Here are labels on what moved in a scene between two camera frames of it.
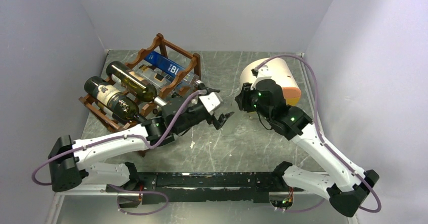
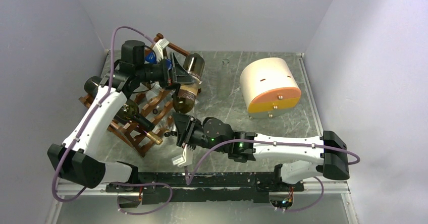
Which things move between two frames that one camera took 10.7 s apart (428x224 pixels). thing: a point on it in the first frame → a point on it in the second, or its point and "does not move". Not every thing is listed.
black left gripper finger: (218, 123) → (180, 74)
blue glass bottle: (164, 64) does not move
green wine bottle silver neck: (160, 101) → (194, 64)
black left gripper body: (196, 116) → (159, 73)
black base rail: (202, 186) does not move
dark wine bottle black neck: (118, 104) does not move
